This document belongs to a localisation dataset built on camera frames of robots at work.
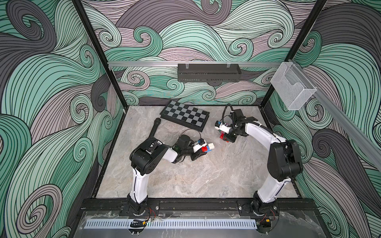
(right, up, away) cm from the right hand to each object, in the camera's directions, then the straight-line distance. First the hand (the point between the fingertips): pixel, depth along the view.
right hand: (229, 135), depth 93 cm
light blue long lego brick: (-14, -8, -5) cm, 17 cm away
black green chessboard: (-24, +12, +16) cm, 31 cm away
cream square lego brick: (-12, -6, -5) cm, 15 cm away
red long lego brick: (-5, 0, -1) cm, 5 cm away
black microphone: (-50, +8, +13) cm, 52 cm away
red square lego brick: (-16, -7, -6) cm, 19 cm away
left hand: (-16, -8, 0) cm, 18 cm away
